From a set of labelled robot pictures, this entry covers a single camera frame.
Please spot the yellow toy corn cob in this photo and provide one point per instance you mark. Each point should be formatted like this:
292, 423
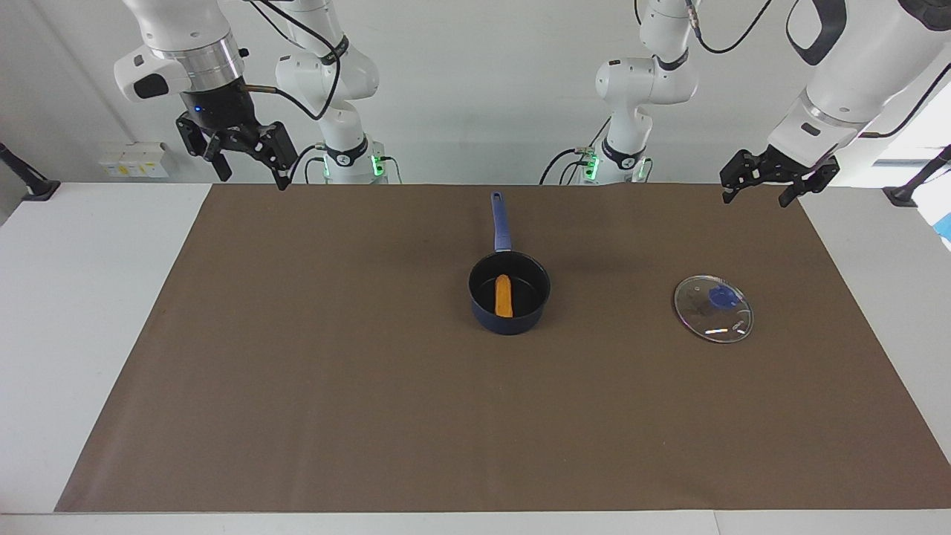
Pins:
504, 297

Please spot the light blue object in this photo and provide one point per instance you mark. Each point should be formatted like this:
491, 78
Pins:
946, 227

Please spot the black camera stand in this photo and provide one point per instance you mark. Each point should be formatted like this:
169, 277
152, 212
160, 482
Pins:
30, 184
914, 187

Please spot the glass lid with blue knob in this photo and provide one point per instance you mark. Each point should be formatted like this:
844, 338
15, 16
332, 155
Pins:
713, 312

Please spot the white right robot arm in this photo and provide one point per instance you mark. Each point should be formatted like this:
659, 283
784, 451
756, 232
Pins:
334, 74

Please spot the brown table mat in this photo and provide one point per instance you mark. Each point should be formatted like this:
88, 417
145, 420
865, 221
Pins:
475, 416

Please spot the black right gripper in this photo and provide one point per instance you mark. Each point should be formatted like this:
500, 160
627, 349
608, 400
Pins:
219, 111

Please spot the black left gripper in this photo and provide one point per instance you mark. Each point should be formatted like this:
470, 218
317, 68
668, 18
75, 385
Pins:
784, 167

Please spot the white wall socket box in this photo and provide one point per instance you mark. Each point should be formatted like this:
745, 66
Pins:
134, 160

